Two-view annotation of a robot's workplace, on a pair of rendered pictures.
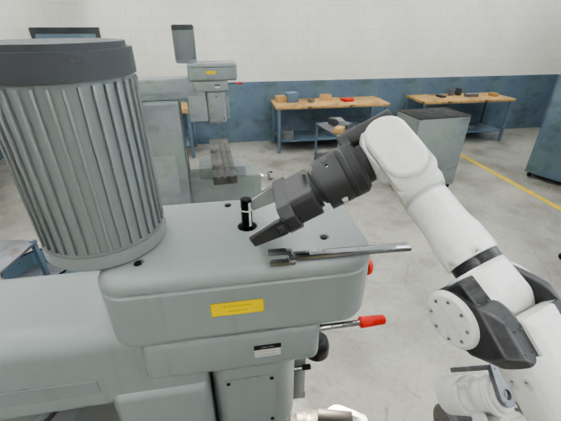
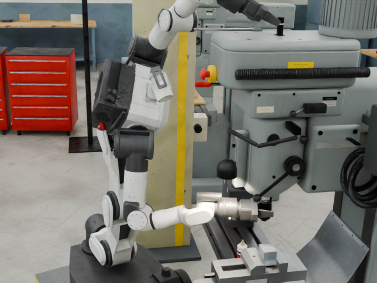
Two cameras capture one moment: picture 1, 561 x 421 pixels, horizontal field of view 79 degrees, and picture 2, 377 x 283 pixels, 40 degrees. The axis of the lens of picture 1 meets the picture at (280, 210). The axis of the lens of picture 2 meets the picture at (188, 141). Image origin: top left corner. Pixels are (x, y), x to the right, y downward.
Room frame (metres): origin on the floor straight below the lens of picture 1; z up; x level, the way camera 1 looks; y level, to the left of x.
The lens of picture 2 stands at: (2.30, -0.31, 2.14)
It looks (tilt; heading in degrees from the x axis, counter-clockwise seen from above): 20 degrees down; 177
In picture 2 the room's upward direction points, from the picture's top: 2 degrees clockwise
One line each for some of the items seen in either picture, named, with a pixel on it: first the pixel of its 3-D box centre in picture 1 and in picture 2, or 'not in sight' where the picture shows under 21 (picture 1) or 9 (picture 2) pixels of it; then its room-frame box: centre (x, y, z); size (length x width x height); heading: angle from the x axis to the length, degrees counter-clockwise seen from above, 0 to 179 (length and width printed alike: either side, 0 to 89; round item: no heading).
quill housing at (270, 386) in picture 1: (253, 367); (271, 150); (0.55, 0.07, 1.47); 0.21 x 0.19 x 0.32; 9
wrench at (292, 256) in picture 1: (341, 251); (228, 28); (0.46, -0.10, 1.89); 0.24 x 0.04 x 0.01; 98
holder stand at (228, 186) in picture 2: not in sight; (238, 197); (0.11, 0.03, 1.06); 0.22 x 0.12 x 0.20; 2
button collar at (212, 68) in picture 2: not in sight; (211, 73); (0.59, -0.16, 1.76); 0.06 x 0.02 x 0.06; 9
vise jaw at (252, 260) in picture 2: not in sight; (252, 260); (0.63, 0.02, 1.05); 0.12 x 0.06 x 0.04; 10
